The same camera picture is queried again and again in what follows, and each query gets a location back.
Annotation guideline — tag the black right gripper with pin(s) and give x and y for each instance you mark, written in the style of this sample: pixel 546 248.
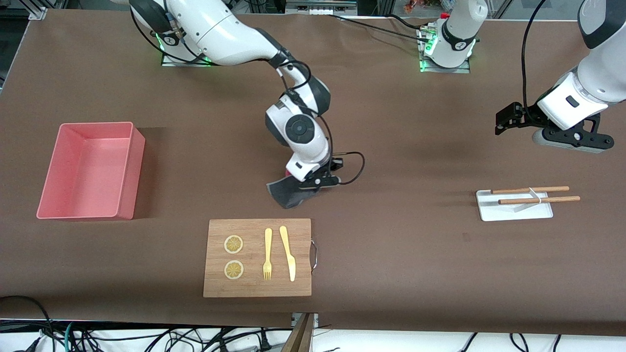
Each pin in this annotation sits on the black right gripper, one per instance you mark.
pixel 336 165

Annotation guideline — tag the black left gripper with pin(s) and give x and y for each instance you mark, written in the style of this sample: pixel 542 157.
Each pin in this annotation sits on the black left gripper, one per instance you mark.
pixel 527 117

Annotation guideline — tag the pink and grey cloth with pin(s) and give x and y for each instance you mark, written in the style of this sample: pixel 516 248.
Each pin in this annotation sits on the pink and grey cloth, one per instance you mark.
pixel 288 193

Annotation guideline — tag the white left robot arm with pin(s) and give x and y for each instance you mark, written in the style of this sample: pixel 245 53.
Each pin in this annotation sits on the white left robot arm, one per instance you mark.
pixel 459 29

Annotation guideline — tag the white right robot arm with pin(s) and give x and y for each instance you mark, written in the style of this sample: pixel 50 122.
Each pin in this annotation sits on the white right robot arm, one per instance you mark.
pixel 220 29

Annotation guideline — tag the wooden rod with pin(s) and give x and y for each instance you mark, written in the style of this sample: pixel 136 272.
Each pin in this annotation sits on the wooden rod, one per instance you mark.
pixel 557 199
pixel 518 189

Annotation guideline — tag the yellow plastic knife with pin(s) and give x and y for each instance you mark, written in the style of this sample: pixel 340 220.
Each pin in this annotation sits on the yellow plastic knife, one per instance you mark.
pixel 288 249

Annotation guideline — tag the white rack base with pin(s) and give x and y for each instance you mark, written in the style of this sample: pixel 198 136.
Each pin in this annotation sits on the white rack base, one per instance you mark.
pixel 513 212

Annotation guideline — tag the yellow plastic fork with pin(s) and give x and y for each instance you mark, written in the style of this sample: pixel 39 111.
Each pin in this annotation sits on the yellow plastic fork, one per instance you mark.
pixel 267 244

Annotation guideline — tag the yellow lemon slice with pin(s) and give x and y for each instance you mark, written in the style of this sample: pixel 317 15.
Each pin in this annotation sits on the yellow lemon slice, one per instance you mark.
pixel 234 269
pixel 233 244

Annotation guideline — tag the wooden cutting board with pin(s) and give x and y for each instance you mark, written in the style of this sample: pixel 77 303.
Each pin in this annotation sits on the wooden cutting board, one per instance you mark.
pixel 257 288

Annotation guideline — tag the pink plastic bin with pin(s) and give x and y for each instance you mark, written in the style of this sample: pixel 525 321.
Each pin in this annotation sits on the pink plastic bin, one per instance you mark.
pixel 88 171

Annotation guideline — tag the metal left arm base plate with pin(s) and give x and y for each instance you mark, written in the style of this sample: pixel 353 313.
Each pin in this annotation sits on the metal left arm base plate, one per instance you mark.
pixel 442 70

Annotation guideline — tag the small metal bracket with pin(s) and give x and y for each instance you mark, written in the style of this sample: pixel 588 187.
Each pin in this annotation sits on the small metal bracket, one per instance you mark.
pixel 315 318

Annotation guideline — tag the brown wooden post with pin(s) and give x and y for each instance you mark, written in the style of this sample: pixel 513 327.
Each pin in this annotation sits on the brown wooden post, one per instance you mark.
pixel 299 340

